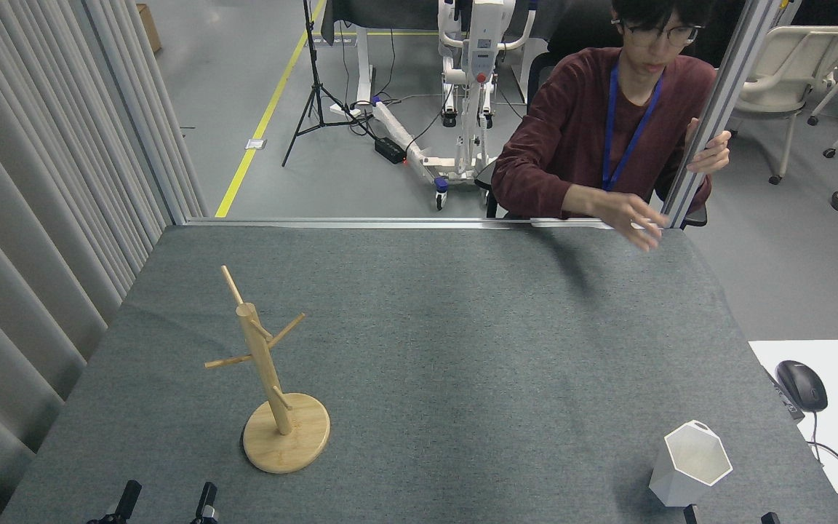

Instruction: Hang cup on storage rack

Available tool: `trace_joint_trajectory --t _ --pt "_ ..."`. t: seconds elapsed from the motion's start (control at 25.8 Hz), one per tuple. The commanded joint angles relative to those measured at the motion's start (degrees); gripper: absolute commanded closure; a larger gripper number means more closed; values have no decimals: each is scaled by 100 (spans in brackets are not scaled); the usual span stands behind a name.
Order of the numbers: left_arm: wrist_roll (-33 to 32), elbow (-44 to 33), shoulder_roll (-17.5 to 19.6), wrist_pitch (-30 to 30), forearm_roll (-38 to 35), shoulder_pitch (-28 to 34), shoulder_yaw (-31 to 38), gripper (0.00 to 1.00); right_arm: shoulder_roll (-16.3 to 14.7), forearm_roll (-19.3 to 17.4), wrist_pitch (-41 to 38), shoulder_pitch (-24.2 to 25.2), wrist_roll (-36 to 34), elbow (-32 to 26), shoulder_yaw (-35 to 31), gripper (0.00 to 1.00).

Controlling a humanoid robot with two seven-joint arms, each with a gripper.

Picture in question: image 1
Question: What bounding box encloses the white hexagonal cup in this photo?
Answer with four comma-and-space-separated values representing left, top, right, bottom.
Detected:
648, 420, 734, 508

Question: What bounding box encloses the wooden cup rack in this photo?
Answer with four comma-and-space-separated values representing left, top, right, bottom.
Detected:
204, 265, 331, 475

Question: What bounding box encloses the person's right hand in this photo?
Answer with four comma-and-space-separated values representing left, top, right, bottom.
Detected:
604, 193, 671, 253

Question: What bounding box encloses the person's left hand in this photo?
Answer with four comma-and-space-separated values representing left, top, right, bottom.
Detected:
685, 118, 733, 175

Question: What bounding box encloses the small black labelled device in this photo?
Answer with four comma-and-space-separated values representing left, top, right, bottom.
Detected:
763, 366, 806, 423

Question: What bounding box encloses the black computer mouse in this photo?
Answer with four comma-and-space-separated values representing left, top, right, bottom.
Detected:
775, 360, 829, 413

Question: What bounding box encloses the dark grey table cover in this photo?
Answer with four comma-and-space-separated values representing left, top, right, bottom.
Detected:
0, 224, 838, 524

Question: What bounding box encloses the grey pleated curtain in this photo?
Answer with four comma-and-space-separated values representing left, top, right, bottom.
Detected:
0, 0, 209, 524

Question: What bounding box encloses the black power strip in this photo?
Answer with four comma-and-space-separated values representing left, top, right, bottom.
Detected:
374, 136, 409, 165

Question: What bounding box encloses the person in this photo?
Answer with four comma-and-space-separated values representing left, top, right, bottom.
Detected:
490, 0, 733, 253

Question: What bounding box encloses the white armchair on castors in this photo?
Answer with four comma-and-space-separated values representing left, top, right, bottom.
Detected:
725, 25, 838, 186

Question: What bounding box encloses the desk with white legs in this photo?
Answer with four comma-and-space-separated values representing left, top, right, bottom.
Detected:
321, 0, 456, 121

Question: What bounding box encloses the brown cardboard box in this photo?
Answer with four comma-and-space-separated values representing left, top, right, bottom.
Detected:
135, 4, 164, 56

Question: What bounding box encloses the white stand on wheels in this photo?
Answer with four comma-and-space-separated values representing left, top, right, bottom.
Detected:
370, 0, 540, 212

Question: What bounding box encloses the silver table edge rail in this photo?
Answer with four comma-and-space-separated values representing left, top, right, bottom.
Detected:
185, 217, 666, 231

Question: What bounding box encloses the blue lanyard with badge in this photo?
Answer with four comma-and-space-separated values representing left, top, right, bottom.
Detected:
601, 65, 664, 192

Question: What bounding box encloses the slanted silver aluminium post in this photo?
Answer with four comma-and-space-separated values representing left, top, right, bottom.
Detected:
661, 0, 785, 231

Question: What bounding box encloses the black camera tripod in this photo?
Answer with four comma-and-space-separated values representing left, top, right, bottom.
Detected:
281, 0, 378, 168

